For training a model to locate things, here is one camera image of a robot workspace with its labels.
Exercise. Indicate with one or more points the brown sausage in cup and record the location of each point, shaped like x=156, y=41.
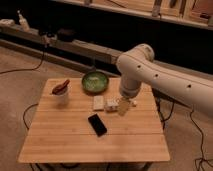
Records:
x=60, y=87

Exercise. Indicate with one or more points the green bowl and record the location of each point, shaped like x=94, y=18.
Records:
x=95, y=82

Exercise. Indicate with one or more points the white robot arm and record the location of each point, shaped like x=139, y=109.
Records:
x=136, y=67

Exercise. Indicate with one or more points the white object far left ledge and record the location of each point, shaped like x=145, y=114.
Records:
x=7, y=22

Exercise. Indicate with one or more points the translucent pale end effector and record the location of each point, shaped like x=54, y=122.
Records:
x=123, y=106

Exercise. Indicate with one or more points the wooden table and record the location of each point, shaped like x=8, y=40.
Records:
x=76, y=133

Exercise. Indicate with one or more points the white cup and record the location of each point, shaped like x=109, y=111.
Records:
x=62, y=97

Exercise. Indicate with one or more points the black smartphone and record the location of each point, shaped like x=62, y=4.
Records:
x=97, y=125

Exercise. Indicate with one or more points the small white flat box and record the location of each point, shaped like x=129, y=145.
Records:
x=98, y=103

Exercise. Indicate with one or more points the dark round object on ledge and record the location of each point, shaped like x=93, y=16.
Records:
x=66, y=35

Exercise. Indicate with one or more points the white spray bottle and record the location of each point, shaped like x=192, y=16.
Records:
x=23, y=22

